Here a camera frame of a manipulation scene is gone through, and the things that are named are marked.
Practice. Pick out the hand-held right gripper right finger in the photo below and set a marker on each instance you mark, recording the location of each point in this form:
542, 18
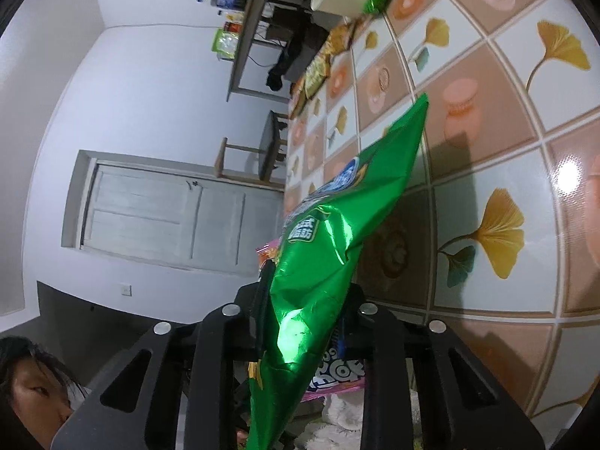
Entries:
341, 337

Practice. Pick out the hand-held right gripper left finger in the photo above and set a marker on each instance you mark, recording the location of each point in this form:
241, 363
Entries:
258, 309

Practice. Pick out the green chip bag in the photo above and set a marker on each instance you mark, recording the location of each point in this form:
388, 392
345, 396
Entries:
318, 267

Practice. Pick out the purple snack bag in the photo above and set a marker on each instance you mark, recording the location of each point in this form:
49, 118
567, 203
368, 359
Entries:
337, 377

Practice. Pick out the white fluffy clothing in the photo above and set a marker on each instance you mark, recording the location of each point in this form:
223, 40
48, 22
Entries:
337, 412

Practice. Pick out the white door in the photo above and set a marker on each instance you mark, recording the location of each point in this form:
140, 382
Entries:
140, 215

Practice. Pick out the wooden chair dark seat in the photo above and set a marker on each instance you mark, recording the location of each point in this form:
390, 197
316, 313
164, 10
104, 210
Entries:
269, 143

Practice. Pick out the orange snack packet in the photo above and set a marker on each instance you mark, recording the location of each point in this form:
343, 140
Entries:
296, 98

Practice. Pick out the person's head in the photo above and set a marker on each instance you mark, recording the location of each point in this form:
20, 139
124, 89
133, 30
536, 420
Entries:
33, 393

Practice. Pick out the patterned tablecloth table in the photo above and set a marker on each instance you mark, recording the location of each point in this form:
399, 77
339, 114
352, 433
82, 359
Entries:
492, 150

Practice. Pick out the yellow green snack packet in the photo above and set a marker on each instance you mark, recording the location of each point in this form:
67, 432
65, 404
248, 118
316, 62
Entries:
316, 72

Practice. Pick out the green food packet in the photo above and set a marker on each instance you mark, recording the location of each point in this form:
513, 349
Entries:
225, 42

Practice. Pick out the yellow brown snack packet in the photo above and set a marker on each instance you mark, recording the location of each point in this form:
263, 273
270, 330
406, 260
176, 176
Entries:
342, 37

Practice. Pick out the grey desk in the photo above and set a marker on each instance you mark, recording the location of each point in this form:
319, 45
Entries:
246, 23

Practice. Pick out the white wall switch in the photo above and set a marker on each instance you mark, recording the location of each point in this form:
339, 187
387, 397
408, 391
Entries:
126, 289

